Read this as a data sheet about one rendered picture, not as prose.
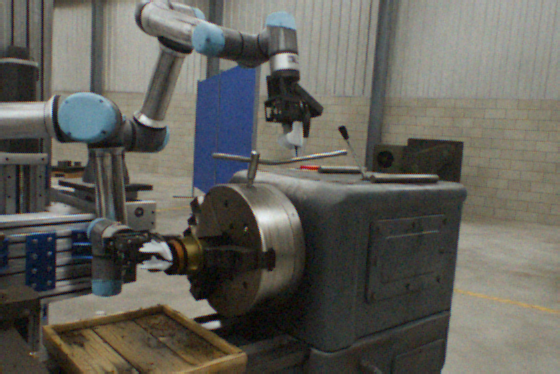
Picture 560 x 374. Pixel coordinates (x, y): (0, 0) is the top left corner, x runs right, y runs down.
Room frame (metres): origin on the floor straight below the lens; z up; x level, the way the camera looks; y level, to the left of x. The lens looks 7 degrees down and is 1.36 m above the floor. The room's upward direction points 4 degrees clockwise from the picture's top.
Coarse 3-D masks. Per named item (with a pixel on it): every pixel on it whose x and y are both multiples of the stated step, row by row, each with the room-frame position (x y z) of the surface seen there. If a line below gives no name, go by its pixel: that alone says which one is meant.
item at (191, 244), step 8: (176, 240) 1.08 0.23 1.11; (184, 240) 1.07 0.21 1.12; (192, 240) 1.08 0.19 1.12; (200, 240) 1.11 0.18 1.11; (176, 248) 1.04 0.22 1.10; (184, 248) 1.05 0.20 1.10; (192, 248) 1.06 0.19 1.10; (200, 248) 1.07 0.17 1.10; (176, 256) 1.03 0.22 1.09; (184, 256) 1.05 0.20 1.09; (192, 256) 1.05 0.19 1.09; (200, 256) 1.06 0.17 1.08; (176, 264) 1.03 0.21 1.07; (184, 264) 1.05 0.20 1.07; (192, 264) 1.05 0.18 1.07; (200, 264) 1.06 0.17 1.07; (168, 272) 1.05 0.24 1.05; (176, 272) 1.04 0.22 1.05; (184, 272) 1.06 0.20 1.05; (192, 272) 1.07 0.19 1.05
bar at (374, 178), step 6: (372, 174) 1.27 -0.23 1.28; (378, 174) 1.28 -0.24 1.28; (384, 174) 1.29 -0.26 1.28; (390, 174) 1.31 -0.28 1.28; (396, 174) 1.33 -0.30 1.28; (402, 174) 1.34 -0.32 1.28; (408, 174) 1.36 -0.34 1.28; (414, 174) 1.38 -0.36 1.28; (420, 174) 1.40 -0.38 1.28; (372, 180) 1.27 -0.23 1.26; (378, 180) 1.27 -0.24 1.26; (384, 180) 1.28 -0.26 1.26; (390, 180) 1.30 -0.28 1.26; (396, 180) 1.32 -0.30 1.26; (402, 180) 1.33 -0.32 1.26; (408, 180) 1.35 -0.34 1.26; (414, 180) 1.37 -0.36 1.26; (420, 180) 1.38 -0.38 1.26; (426, 180) 1.40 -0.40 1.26; (432, 180) 1.42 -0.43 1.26; (438, 180) 1.44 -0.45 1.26
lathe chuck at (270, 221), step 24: (216, 192) 1.18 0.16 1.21; (240, 192) 1.11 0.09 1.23; (264, 192) 1.15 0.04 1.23; (240, 216) 1.11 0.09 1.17; (264, 216) 1.08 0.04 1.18; (216, 240) 1.19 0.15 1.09; (240, 240) 1.10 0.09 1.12; (264, 240) 1.05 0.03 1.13; (288, 240) 1.09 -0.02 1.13; (288, 264) 1.08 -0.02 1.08; (216, 288) 1.16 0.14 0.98; (240, 288) 1.09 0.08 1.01; (264, 288) 1.05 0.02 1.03; (240, 312) 1.09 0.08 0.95
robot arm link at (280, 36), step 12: (276, 12) 1.26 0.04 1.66; (288, 12) 1.28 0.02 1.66; (276, 24) 1.25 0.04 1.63; (288, 24) 1.26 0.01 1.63; (264, 36) 1.28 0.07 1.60; (276, 36) 1.25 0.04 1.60; (288, 36) 1.25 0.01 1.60; (264, 48) 1.29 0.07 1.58; (276, 48) 1.25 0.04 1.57; (288, 48) 1.25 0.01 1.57
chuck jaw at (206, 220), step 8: (208, 192) 1.21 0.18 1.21; (192, 200) 1.19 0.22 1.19; (200, 200) 1.17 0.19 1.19; (208, 200) 1.19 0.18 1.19; (192, 208) 1.18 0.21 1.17; (200, 208) 1.16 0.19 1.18; (208, 208) 1.17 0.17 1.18; (192, 216) 1.15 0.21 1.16; (200, 216) 1.15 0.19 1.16; (208, 216) 1.16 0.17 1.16; (216, 216) 1.17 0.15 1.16; (192, 224) 1.15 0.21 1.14; (200, 224) 1.13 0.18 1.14; (208, 224) 1.15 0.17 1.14; (216, 224) 1.16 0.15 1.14; (184, 232) 1.13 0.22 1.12; (192, 232) 1.11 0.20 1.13; (200, 232) 1.12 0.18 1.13; (208, 232) 1.13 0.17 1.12; (216, 232) 1.15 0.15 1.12; (224, 232) 1.16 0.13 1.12; (208, 240) 1.16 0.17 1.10
